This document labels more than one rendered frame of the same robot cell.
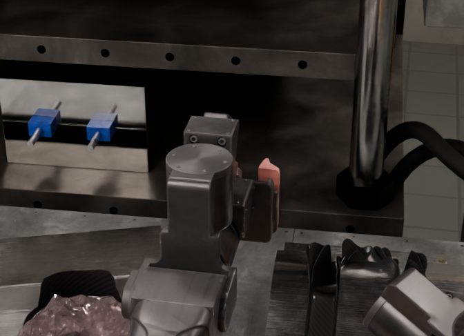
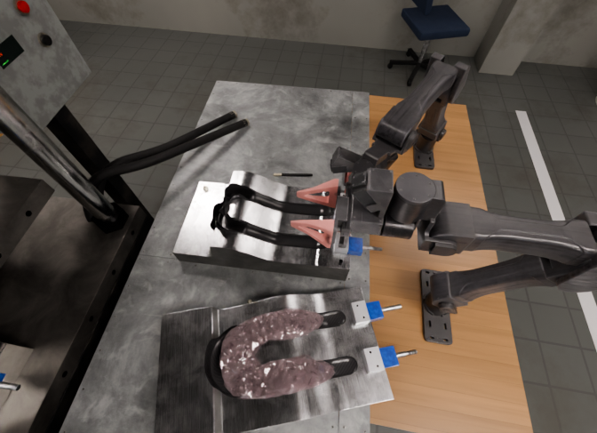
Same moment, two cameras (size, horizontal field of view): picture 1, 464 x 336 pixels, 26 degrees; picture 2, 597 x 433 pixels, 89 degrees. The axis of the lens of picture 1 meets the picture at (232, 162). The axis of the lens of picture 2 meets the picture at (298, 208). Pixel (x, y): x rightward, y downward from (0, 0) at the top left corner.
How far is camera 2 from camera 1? 0.96 m
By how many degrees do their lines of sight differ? 66
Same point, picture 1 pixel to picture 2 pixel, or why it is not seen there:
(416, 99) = not seen: outside the picture
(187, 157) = (416, 192)
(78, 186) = (31, 404)
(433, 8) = not seen: hidden behind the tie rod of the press
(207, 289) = (456, 206)
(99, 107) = not seen: outside the picture
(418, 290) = (377, 152)
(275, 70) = (20, 232)
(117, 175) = (27, 373)
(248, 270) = (171, 278)
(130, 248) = (184, 331)
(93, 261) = (195, 354)
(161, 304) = (475, 224)
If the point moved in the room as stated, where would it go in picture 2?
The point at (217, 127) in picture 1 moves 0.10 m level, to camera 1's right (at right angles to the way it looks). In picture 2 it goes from (383, 177) to (372, 129)
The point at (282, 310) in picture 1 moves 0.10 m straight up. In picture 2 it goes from (251, 248) to (246, 229)
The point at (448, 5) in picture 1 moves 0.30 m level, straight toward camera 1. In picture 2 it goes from (34, 116) to (139, 132)
